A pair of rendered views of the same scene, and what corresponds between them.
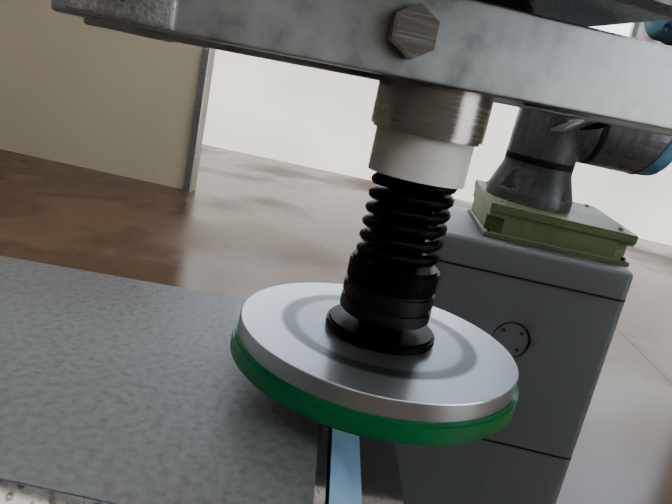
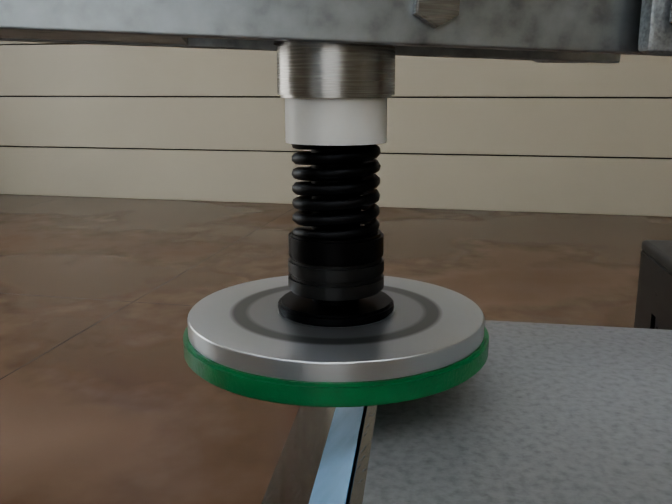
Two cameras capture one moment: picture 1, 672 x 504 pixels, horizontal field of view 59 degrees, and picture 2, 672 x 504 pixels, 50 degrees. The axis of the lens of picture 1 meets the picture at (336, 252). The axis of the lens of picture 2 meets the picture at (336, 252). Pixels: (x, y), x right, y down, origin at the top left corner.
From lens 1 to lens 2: 0.93 m
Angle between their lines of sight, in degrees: 152
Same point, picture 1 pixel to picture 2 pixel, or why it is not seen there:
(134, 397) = (544, 361)
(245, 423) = not seen: hidden behind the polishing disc
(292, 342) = (423, 292)
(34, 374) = (637, 367)
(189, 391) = (506, 369)
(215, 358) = (505, 401)
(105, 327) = (658, 419)
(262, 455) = not seen: hidden behind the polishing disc
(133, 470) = (502, 330)
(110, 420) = (543, 348)
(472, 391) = (278, 280)
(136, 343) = (601, 405)
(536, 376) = not seen: outside the picture
